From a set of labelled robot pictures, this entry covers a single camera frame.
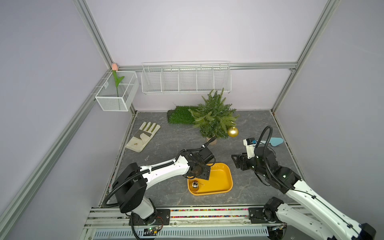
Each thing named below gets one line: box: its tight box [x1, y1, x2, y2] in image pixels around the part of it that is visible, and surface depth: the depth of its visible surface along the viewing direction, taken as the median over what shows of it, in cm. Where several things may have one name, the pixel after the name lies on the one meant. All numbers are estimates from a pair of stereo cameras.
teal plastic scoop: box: [270, 137, 284, 147], surface depth 105 cm
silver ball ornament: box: [192, 180, 199, 189], surface depth 82 cm
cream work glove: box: [125, 121, 161, 153], surface depth 107 cm
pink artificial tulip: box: [111, 63, 125, 98], surface depth 92 cm
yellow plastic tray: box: [187, 162, 234, 196], surface depth 84 cm
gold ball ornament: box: [228, 126, 239, 138], surface depth 77 cm
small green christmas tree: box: [188, 87, 240, 145], surface depth 81 cm
